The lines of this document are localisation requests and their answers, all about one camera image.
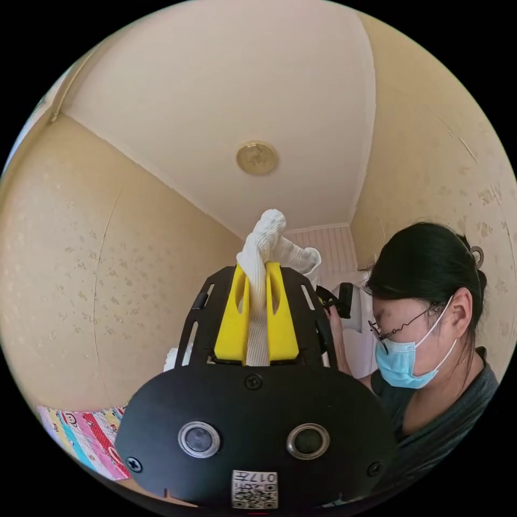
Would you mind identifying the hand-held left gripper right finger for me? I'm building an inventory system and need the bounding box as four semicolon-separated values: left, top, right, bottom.
266;261;300;361

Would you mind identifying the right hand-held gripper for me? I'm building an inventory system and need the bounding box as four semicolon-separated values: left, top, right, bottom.
315;284;341;318

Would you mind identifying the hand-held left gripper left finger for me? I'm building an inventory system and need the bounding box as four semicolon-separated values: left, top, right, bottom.
214;264;250;361

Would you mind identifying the white long sleeve garment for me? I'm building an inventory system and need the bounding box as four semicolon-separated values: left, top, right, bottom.
163;208;323;373

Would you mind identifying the person's right hand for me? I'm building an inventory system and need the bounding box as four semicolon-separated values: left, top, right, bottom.
327;313;352;374

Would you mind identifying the person's body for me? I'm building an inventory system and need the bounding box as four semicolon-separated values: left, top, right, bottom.
361;221;502;498

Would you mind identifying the round gold ceiling lamp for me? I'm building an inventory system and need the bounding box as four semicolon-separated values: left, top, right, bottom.
235;139;280;177

